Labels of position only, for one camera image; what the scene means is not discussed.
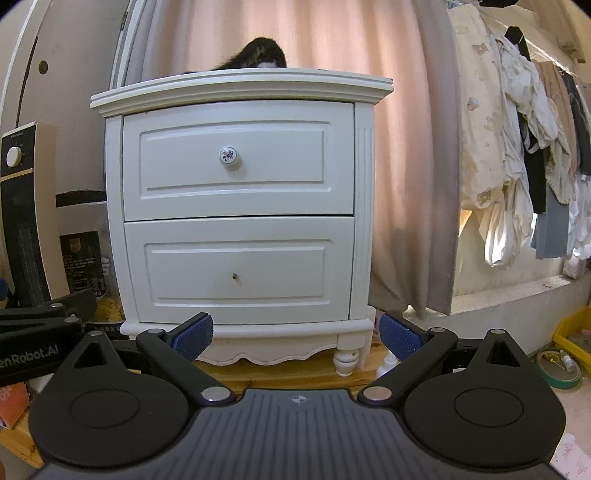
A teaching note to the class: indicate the beige hanging garment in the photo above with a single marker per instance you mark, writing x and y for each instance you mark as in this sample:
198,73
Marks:
556,101

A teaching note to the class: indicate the hanging clothes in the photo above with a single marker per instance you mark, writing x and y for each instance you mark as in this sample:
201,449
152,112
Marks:
480,115

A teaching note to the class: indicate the yellow plastic bin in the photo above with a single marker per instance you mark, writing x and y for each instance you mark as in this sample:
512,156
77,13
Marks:
570,334

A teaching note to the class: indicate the round green rimmed dish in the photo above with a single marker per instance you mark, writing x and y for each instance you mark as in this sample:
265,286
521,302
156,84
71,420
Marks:
551,376

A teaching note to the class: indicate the black hanging garment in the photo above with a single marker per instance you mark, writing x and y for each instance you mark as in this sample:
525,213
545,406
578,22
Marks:
535,175

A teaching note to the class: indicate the orange cardboard box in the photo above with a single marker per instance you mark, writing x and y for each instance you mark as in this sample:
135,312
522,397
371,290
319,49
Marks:
11,406

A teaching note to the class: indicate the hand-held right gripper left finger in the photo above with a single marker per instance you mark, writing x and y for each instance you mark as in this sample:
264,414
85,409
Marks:
194,336

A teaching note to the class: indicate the pink curtain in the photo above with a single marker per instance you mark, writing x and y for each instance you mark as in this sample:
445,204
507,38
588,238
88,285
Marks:
415,161

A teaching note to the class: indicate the white door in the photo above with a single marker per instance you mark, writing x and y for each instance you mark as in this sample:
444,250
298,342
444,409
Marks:
74,92

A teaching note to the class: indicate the round brass door fitting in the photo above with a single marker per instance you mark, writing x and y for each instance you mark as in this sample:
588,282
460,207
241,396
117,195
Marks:
43,67

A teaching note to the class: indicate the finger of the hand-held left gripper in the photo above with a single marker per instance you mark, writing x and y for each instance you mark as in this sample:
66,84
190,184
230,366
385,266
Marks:
41,326
69,302

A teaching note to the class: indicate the white drawer with ceramic knob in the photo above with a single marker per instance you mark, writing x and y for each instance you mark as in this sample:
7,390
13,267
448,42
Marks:
231,194

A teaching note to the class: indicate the white labelled bottle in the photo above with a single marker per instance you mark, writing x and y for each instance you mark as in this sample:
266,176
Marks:
387,367

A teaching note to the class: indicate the flowered ceramic drawer knob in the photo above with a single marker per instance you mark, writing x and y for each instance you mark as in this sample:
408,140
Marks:
229,156

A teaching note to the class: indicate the white hanging garment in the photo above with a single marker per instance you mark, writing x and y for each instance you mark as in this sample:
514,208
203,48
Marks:
521,92

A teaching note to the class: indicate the floral printed cloth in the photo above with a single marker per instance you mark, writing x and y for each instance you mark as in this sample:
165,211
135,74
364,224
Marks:
575,457

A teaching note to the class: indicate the black white furry cat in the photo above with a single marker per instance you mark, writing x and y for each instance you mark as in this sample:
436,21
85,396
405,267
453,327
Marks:
258,53

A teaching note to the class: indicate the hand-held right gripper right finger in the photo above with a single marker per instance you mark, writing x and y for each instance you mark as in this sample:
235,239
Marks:
399,340

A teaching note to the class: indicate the white wooden nightstand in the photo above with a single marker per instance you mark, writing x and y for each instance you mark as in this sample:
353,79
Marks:
364,207

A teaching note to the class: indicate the grey hanging garment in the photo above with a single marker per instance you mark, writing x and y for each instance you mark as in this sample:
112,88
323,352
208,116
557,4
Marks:
551,235

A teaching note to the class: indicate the white drawer with metal stub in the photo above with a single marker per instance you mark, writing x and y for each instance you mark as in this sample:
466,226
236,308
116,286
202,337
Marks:
231,304

